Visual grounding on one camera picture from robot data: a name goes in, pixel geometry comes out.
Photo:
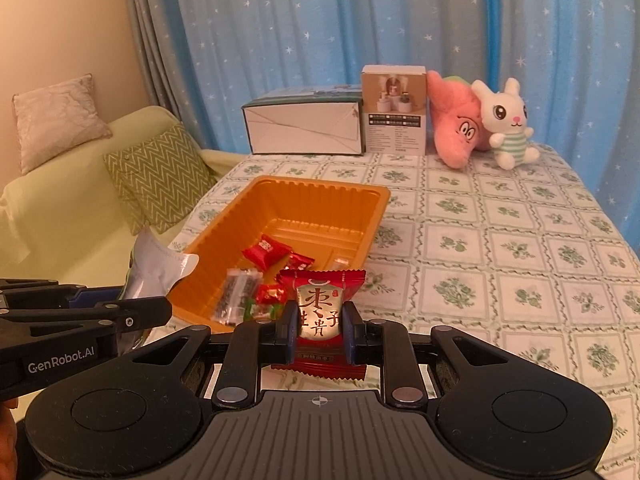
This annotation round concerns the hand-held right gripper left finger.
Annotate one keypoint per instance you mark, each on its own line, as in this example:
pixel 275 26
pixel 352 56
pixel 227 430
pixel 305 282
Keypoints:
pixel 290 332

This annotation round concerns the grey-blue plain drape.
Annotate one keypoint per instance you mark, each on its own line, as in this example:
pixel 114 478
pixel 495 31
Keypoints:
pixel 155 60

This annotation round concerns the small brown candy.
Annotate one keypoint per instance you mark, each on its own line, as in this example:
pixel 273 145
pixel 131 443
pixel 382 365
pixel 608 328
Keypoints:
pixel 340 262

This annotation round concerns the clear snack packet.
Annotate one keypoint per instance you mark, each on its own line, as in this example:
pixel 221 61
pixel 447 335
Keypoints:
pixel 235 297

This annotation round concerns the white flat cardboard box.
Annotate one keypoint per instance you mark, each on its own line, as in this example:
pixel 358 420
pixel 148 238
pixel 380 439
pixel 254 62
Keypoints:
pixel 300 127

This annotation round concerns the person's left hand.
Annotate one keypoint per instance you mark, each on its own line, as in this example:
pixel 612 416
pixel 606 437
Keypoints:
pixel 5 440

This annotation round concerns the green floral tablecloth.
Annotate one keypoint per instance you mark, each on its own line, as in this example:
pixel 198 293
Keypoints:
pixel 500 270

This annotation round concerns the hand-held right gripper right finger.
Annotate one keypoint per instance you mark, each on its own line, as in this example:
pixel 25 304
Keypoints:
pixel 351 332

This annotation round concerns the light green sofa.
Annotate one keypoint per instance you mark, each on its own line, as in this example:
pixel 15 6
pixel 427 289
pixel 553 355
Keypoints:
pixel 50 220

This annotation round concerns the red candy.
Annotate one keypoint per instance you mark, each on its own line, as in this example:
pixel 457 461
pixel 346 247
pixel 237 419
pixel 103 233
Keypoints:
pixel 300 261
pixel 269 292

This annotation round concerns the red snack packet white print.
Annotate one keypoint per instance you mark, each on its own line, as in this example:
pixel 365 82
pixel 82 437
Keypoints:
pixel 265 251

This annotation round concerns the blue star curtain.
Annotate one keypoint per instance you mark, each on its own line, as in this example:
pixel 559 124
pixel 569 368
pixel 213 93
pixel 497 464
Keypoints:
pixel 325 25

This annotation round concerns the large red date packet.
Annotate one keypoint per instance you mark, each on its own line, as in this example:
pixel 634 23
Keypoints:
pixel 320 310

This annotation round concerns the green zigzag cushion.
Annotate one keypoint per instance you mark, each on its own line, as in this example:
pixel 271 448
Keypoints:
pixel 160 175

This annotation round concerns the pink plush toy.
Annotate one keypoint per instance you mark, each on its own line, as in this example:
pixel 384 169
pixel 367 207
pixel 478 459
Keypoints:
pixel 455 130

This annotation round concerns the white rabbit plush toy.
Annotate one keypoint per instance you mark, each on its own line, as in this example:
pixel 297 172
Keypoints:
pixel 505 115

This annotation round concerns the tall beige product box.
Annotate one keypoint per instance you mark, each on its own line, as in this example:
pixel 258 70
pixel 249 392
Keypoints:
pixel 395 125

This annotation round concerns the beige cushion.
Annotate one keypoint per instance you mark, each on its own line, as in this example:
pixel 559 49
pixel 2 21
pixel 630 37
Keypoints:
pixel 55 120

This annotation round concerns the orange plastic tray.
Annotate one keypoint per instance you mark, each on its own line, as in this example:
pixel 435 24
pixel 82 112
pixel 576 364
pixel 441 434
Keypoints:
pixel 310 210

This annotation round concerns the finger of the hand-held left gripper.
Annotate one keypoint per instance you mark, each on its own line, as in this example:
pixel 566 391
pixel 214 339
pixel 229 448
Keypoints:
pixel 95 294
pixel 145 310

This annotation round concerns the green and silver snack packet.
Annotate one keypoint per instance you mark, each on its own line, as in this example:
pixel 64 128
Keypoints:
pixel 155 270

